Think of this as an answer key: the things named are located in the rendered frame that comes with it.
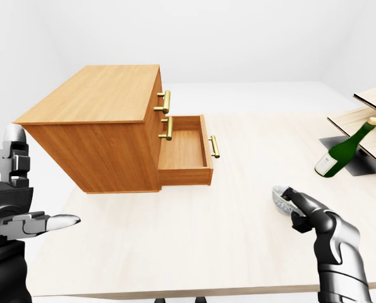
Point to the wooden drawer with small front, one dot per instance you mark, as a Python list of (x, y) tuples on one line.
[(152, 101)]

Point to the pale wooden wine rack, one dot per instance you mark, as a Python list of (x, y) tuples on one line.
[(369, 118)]

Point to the green wine bottle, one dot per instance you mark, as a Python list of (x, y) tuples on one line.
[(342, 150)]

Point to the open wooden drawer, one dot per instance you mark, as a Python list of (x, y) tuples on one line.
[(184, 148)]

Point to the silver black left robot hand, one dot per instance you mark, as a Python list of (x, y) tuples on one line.
[(10, 202)]

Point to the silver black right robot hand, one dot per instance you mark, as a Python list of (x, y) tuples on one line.
[(336, 236)]

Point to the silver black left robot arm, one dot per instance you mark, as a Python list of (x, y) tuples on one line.
[(4, 277)]

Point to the small dark shape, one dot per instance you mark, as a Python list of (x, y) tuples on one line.
[(160, 300), (201, 300)]

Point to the wooden cabinet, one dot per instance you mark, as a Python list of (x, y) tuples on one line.
[(89, 126)]

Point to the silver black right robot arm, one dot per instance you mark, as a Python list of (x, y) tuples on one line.
[(345, 284)]

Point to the wooden drawer with narrow front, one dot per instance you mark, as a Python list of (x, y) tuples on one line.
[(154, 148)]

